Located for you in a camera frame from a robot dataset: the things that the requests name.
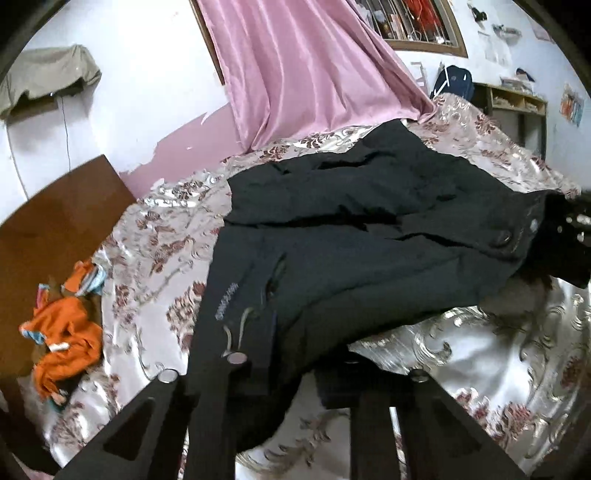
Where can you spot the orange clothes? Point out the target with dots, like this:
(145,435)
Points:
(64,332)

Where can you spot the pink curtain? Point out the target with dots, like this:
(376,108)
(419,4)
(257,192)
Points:
(300,69)

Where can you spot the wooden headboard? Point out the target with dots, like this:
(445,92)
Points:
(60,221)

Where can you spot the floral satin bedspread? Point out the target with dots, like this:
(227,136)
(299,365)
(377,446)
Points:
(152,258)

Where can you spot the black wall-mounted device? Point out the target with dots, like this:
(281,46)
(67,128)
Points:
(479,11)

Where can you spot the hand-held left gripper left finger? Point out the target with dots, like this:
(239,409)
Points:
(217,415)

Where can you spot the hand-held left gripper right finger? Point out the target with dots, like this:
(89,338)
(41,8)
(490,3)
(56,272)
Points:
(369,415)

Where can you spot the red hanging garment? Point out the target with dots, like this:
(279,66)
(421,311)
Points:
(422,11)

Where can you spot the beige cloth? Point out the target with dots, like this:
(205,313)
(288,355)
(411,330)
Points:
(46,69)

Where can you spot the white frame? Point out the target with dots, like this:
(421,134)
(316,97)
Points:
(419,71)

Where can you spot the barred window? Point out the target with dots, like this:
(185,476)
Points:
(429,46)

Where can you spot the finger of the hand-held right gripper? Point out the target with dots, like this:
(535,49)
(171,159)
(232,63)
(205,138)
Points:
(568,221)

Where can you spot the wooden wall shelf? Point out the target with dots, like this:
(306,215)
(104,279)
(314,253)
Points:
(32,108)

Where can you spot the blue backpack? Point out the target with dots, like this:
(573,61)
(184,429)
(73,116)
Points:
(455,83)

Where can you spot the wooden desk with cubbies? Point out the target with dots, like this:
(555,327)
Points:
(512,99)

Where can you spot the small metal wall rack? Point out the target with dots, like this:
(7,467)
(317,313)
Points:
(505,31)

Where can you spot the colourful wall sticker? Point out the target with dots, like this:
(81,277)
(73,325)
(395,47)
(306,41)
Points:
(572,104)

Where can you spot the black jacket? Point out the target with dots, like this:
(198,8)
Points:
(351,240)

